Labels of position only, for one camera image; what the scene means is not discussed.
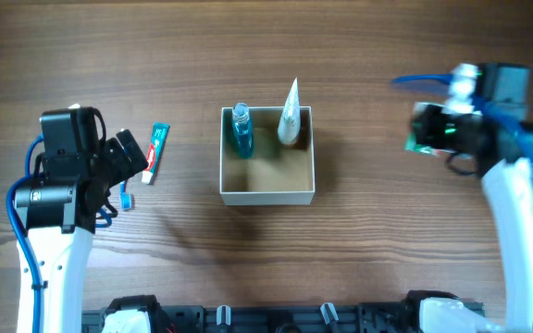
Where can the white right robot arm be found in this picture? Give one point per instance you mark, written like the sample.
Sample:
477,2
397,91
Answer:
504,166

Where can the Colgate toothpaste tube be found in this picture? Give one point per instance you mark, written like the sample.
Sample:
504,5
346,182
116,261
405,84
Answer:
158,139

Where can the blue white toothbrush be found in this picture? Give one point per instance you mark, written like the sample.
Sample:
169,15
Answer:
125,198

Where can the white lotion tube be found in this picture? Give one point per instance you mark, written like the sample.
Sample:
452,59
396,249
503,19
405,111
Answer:
290,120

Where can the teal mouthwash bottle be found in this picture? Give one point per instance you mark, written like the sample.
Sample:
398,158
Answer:
241,131

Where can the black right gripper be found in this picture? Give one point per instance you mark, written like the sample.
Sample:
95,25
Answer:
431,130

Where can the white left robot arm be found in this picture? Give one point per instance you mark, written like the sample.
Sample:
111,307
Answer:
56,208

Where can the white cardboard box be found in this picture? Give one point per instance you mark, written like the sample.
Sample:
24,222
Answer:
275,174

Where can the green soap box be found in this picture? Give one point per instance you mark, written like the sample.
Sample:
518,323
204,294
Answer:
428,129

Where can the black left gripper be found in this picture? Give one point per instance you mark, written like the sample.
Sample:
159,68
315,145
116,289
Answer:
126,166

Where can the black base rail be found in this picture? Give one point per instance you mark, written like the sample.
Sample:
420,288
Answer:
285,316

